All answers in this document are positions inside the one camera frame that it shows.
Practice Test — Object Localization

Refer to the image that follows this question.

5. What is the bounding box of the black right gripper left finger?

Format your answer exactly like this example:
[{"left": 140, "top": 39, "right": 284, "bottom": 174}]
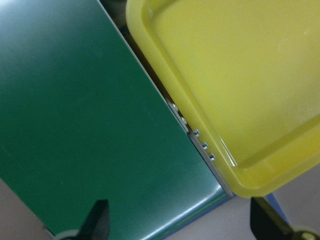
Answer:
[{"left": 76, "top": 199, "right": 111, "bottom": 240}]

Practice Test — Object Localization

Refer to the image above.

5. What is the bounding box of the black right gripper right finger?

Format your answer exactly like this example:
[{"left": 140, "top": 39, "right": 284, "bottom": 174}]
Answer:
[{"left": 249, "top": 197, "right": 294, "bottom": 240}]

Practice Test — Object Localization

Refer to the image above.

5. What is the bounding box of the green conveyor belt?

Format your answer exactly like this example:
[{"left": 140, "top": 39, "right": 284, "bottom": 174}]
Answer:
[{"left": 0, "top": 0, "right": 228, "bottom": 240}]

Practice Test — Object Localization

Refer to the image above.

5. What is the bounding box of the yellow plastic tray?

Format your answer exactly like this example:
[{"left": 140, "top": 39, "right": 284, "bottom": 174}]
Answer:
[{"left": 126, "top": 0, "right": 320, "bottom": 198}]

